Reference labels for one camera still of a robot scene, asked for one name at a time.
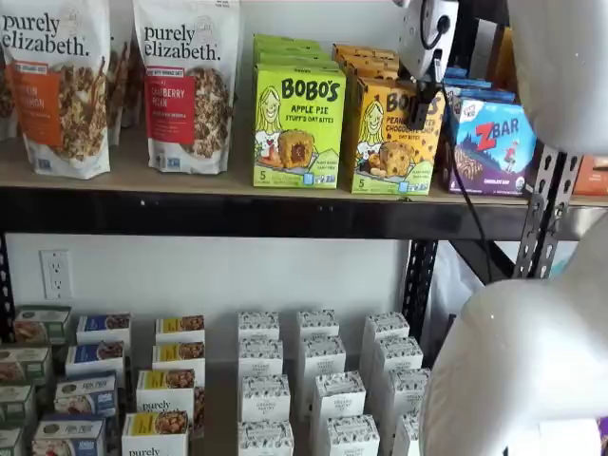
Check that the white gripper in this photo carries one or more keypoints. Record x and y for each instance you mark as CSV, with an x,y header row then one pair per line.
x,y
418,52

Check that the orange Bobo's peanut butter box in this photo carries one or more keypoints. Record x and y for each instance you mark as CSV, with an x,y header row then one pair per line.
x,y
363,49
389,157
368,61
375,73

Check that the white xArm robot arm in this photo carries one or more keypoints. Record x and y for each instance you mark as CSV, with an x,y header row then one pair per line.
x,y
522,356

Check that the blue purple Zbar box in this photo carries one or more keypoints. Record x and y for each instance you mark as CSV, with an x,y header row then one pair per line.
x,y
468,83
457,72
494,147
480,96

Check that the green Bobo's apple pie box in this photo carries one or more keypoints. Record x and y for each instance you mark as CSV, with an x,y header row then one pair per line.
x,y
285,40
299,128
290,50
294,61

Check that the large orange snack box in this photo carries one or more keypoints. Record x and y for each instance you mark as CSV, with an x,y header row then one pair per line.
x,y
594,176

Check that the wooden shelf board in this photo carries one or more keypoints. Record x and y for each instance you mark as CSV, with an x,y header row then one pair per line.
x,y
190,180
594,200

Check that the black metal shelf rack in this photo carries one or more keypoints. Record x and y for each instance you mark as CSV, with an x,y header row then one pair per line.
x,y
591,223
237,214

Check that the white box yellow label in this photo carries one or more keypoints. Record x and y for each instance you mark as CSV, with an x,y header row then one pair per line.
x,y
178,356
154,434
180,328
165,394

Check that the white box blue label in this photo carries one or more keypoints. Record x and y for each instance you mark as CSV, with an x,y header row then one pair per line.
x,y
103,328
85,394
95,358
69,434

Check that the green oatmeal box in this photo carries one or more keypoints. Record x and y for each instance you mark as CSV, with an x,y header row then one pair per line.
x,y
16,404
10,442
42,325
24,366

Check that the white patterned carton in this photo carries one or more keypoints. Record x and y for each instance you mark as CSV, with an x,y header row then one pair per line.
x,y
407,434
324,356
259,325
398,355
260,356
385,327
408,389
318,324
352,437
338,396
265,399
265,439

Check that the granola bag red label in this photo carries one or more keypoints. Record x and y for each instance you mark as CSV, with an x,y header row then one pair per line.
x,y
185,95

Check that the granola bag orange label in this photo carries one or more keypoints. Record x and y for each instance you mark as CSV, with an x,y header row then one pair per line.
x,y
119,85
62,119

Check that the white cartons with patterned tops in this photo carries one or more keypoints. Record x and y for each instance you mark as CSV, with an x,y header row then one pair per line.
x,y
221,361

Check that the white granola bag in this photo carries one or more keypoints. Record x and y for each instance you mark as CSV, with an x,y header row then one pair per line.
x,y
5,104

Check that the white wall outlet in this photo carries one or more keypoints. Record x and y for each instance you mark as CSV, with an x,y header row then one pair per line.
x,y
56,274

